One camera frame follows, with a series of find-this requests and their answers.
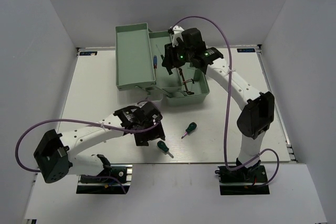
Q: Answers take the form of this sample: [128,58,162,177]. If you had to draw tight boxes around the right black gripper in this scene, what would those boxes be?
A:
[161,40,194,70]

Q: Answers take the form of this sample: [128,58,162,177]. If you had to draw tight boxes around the blue red precision screwdriver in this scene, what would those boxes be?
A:
[153,55,158,78]

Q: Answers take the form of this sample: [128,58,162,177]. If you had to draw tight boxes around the green stubby screwdriver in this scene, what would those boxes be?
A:
[157,140,174,158]
[181,122,197,139]

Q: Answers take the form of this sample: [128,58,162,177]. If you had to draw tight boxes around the angled hex key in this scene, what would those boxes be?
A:
[182,78,195,95]

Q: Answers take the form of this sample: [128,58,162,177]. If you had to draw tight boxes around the green plastic toolbox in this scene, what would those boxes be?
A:
[115,23,210,106]

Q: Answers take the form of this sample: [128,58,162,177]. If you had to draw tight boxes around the long hex key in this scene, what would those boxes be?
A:
[178,68,186,85]

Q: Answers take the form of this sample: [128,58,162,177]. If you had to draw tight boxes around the large hex key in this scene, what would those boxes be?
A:
[178,68,195,95]

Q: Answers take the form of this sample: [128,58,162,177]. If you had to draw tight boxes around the dark green slim screwdriver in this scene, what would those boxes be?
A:
[155,44,173,75]

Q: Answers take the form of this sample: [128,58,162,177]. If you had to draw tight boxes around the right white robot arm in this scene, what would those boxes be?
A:
[162,26,275,182]

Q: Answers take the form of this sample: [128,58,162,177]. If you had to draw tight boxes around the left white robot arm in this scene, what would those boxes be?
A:
[34,102,165,184]

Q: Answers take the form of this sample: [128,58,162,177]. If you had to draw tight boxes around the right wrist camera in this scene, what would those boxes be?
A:
[168,25,184,47]

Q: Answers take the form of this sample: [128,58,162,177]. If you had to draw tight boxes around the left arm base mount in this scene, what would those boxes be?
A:
[76,165,132,195]

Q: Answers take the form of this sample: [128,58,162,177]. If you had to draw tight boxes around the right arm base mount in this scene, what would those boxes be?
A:
[215,165,270,196]

